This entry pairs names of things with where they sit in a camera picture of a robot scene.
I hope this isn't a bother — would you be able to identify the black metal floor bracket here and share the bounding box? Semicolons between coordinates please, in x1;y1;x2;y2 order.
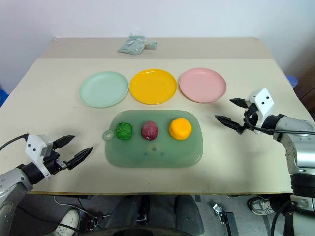
212;203;241;236

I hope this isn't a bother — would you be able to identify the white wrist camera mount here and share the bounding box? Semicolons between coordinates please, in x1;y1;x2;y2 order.
246;87;275;135
25;134;55;177

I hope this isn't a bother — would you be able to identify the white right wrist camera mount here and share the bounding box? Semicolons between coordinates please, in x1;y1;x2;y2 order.
246;87;275;135

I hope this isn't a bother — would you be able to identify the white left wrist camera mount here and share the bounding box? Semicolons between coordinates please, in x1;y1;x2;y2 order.
25;134;55;177

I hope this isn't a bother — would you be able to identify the white sneaker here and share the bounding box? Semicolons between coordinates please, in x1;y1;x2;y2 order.
54;209;80;236

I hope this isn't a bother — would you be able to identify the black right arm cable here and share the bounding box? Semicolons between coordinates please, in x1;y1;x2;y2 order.
243;108;315;136

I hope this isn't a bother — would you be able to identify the yellow plate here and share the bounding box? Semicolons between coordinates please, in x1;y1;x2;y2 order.
129;68;178;106

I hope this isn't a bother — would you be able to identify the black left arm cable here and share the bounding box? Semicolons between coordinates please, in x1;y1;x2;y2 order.
0;136;28;151

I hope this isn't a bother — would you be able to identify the dark red round fruit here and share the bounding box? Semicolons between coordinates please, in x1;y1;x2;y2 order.
141;120;159;141

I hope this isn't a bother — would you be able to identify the mint green plate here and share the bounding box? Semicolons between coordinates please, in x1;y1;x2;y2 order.
79;70;129;109

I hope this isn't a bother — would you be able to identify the folded green cloth bag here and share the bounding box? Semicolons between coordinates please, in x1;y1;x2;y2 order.
117;35;159;56

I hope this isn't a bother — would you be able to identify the orange round fruit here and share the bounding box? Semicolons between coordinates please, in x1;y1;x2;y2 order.
169;118;192;141

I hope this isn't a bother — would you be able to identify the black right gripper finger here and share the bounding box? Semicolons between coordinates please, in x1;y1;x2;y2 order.
229;98;250;109
215;115;241;132

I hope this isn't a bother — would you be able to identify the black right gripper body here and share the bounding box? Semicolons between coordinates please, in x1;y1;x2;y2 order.
236;103;259;135

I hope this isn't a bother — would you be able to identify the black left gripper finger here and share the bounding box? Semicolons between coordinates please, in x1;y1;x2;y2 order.
52;134;76;149
64;147;94;171

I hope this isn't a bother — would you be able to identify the pink plate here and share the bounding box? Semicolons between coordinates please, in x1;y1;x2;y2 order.
179;67;227;104

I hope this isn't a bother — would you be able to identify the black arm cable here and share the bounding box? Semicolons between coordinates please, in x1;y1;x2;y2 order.
0;136;28;151
243;108;315;136

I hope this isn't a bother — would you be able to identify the grey sneaker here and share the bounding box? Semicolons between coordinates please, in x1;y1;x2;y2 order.
247;196;274;216

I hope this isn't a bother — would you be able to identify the brown wooden cabinet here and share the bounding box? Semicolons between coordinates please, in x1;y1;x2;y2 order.
293;62;315;116

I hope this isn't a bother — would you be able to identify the green translucent cutting board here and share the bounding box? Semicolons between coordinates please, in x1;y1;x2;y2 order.
102;109;204;169

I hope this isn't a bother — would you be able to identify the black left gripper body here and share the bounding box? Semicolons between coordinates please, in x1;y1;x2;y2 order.
44;150;68;175

